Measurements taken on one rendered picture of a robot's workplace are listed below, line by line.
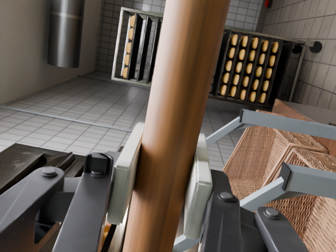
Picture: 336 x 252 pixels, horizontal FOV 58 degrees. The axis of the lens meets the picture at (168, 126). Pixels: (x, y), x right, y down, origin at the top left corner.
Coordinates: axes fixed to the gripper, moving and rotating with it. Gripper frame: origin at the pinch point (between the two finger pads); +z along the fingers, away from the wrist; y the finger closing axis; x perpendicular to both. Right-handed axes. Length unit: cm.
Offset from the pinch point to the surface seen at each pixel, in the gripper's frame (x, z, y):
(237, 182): -68, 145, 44
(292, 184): -15.7, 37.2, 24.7
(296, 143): -24, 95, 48
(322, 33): 29, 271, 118
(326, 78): -7, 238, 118
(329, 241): -49, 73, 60
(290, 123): -15, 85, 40
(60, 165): -70, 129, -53
